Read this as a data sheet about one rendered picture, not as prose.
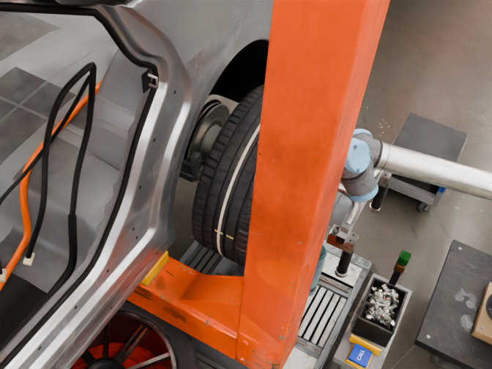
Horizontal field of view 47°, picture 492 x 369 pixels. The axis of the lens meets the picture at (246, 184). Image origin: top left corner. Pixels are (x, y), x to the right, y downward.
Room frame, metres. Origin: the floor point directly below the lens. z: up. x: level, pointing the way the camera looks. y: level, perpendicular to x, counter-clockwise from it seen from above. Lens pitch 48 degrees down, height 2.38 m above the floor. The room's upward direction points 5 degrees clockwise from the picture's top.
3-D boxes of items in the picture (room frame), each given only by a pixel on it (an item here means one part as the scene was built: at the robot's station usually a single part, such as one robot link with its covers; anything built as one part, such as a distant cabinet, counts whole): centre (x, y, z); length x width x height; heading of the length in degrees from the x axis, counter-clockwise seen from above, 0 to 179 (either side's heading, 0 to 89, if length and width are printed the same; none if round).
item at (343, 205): (1.33, -0.28, 0.85); 0.21 x 0.14 x 0.14; 65
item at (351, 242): (1.12, -0.33, 0.93); 0.09 x 0.05 x 0.05; 65
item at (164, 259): (1.11, 0.34, 0.71); 0.14 x 0.14 x 0.05; 65
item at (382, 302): (1.11, -0.55, 0.51); 0.20 x 0.14 x 0.13; 157
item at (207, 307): (1.04, 0.18, 0.69); 0.52 x 0.17 x 0.35; 65
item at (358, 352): (0.94, -0.47, 0.47); 0.07 x 0.07 x 0.02; 65
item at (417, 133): (2.28, -0.98, 0.17); 0.43 x 0.36 x 0.34; 155
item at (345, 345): (1.09, -0.55, 0.44); 0.43 x 0.17 x 0.03; 155
